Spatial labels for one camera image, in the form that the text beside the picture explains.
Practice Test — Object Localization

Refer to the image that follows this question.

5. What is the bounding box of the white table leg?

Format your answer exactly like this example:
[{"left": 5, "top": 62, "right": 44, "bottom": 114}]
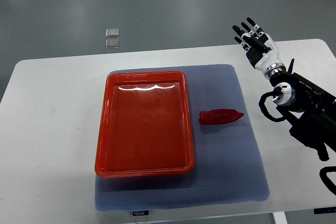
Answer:
[{"left": 272, "top": 211, "right": 288, "bottom": 224}]

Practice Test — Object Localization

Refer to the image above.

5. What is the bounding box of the upper metal floor plate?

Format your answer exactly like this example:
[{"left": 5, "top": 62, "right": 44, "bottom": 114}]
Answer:
[{"left": 106, "top": 28, "right": 119, "bottom": 38}]

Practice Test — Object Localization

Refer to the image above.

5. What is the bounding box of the metal floor plate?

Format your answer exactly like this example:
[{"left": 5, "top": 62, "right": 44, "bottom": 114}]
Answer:
[
  {"left": 106, "top": 38, "right": 120, "bottom": 49},
  {"left": 106, "top": 28, "right": 119, "bottom": 38}
]

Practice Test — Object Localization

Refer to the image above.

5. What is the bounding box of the dark blue table label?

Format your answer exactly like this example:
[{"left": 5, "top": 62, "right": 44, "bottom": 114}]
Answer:
[{"left": 313, "top": 207, "right": 336, "bottom": 215}]

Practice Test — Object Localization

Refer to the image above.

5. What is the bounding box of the lower metal floor plate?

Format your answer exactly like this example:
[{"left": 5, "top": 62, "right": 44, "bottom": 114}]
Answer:
[{"left": 106, "top": 38, "right": 120, "bottom": 49}]

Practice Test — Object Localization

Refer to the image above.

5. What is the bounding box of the red plastic tray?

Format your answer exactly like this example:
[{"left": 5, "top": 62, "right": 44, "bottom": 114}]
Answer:
[{"left": 94, "top": 71, "right": 195, "bottom": 178}]

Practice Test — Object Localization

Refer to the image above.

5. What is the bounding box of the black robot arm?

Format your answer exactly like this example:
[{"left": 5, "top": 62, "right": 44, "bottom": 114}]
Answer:
[{"left": 259, "top": 60, "right": 335, "bottom": 161}]

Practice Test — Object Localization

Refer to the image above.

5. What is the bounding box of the black table label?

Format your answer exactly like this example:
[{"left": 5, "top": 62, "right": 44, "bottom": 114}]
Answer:
[{"left": 132, "top": 210, "right": 149, "bottom": 216}]

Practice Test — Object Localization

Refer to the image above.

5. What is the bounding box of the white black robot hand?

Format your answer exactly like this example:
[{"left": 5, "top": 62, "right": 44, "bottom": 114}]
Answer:
[{"left": 232, "top": 17, "right": 286, "bottom": 80}]

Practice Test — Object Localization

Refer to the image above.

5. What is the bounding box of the red pepper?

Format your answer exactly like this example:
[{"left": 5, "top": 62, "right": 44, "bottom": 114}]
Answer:
[{"left": 198, "top": 109, "right": 244, "bottom": 125}]

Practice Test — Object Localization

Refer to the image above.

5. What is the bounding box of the grey blue mat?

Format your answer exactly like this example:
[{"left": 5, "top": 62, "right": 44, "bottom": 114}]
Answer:
[{"left": 95, "top": 64, "right": 269, "bottom": 211}]

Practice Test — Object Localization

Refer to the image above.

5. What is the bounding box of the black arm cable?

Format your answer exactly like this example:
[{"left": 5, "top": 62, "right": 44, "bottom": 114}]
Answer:
[{"left": 258, "top": 91, "right": 288, "bottom": 123}]

